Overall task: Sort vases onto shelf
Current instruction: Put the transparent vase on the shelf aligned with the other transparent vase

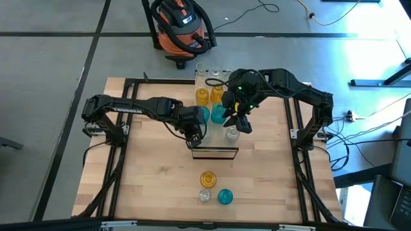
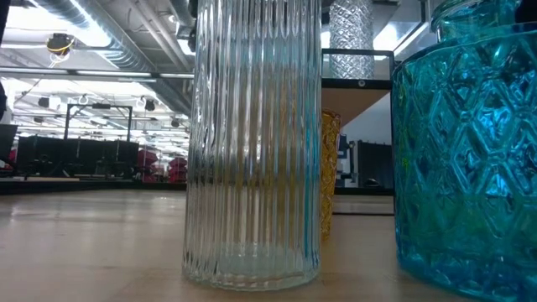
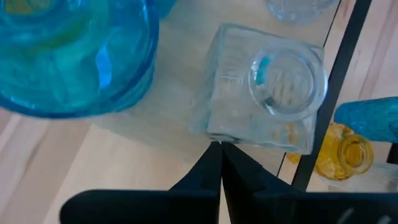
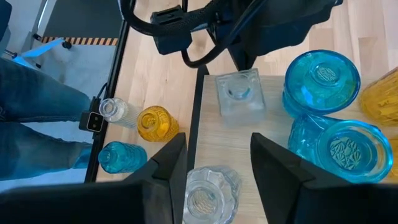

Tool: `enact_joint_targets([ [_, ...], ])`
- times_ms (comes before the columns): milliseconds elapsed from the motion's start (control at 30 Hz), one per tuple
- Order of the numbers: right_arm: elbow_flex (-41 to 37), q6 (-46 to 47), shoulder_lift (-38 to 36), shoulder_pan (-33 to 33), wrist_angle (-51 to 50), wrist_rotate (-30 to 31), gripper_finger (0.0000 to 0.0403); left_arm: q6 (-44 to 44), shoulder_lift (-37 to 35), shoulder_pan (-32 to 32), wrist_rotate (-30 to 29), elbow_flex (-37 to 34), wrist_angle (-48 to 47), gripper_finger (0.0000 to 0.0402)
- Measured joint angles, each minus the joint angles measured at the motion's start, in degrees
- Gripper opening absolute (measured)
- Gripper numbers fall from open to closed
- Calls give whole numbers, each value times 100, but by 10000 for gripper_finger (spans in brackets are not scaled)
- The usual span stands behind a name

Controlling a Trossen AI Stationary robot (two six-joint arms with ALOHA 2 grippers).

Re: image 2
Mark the clear ribbed glass vase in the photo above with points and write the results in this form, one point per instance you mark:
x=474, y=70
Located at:
x=251, y=168

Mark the yellow textured glass vase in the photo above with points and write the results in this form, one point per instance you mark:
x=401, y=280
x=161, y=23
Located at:
x=330, y=168

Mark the clear diamond-cut glass vase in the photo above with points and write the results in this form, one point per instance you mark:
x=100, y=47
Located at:
x=351, y=42

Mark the teal diamond-pattern glass vase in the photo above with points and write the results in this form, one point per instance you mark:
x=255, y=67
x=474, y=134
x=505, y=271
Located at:
x=465, y=168

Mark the black equipment cart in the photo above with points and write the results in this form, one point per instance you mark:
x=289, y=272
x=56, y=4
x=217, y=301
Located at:
x=347, y=157

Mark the red storage bins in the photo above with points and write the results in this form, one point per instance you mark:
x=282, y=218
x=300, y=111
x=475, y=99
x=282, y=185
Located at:
x=178, y=170

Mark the black ribbed panel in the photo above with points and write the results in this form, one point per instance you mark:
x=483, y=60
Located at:
x=375, y=161

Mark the black dome object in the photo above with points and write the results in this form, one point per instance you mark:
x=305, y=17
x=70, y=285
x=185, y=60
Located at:
x=371, y=183

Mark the long ceiling light bar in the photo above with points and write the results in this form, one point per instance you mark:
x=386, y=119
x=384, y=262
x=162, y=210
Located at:
x=105, y=74

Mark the black workbench row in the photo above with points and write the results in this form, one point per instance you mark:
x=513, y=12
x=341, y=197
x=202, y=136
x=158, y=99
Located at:
x=63, y=155

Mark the black office chair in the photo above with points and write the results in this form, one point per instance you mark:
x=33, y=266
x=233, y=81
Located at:
x=7, y=138

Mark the silver rectangular air duct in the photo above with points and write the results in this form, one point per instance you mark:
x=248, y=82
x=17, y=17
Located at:
x=394, y=38

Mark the silver ribbed ventilation duct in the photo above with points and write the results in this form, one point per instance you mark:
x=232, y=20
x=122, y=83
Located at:
x=121, y=56

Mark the black gantry frame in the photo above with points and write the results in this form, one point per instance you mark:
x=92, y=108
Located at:
x=98, y=106

